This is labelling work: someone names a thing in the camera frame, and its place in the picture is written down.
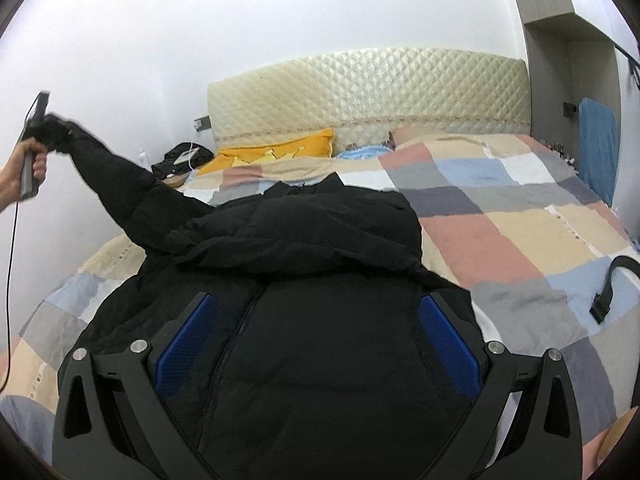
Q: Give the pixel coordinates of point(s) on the person's left forearm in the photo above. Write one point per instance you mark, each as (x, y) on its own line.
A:
(7, 187)

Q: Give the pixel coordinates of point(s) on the light blue cloth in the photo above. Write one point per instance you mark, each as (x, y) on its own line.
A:
(362, 151)

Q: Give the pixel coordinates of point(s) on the person's left hand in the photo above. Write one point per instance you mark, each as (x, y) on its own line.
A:
(39, 165)

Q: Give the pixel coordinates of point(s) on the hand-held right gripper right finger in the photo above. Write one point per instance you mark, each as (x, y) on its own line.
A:
(450, 350)

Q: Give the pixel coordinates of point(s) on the white tablet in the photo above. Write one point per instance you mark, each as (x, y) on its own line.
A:
(186, 156)

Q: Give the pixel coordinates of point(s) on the black belt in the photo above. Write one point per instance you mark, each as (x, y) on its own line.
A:
(602, 300)

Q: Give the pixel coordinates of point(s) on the person's blue jeans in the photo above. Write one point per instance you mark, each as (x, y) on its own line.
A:
(25, 425)

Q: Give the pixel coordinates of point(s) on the black bag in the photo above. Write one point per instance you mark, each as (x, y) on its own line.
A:
(167, 164)

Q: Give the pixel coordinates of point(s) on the black puffer jacket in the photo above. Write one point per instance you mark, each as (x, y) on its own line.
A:
(310, 240)

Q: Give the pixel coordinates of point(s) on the wall socket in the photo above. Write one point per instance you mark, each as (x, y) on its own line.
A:
(202, 124)

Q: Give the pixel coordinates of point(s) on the yellow pillow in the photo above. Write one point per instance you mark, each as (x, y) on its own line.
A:
(295, 147)

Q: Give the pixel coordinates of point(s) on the pink pillow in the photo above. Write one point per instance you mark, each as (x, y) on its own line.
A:
(415, 134)

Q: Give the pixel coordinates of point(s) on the cluster of small bottles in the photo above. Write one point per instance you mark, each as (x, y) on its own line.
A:
(562, 152)

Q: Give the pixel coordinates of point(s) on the cream quilted headboard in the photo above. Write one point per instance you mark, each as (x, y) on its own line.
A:
(370, 95)

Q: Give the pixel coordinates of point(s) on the blue towel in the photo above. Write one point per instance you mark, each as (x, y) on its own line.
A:
(597, 150)

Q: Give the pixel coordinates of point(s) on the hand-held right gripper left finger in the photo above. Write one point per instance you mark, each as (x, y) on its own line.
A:
(184, 347)

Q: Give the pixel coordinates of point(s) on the plaid patchwork quilt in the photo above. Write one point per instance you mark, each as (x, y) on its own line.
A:
(500, 240)

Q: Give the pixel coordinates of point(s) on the black wall switch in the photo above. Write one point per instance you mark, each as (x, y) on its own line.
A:
(570, 110)

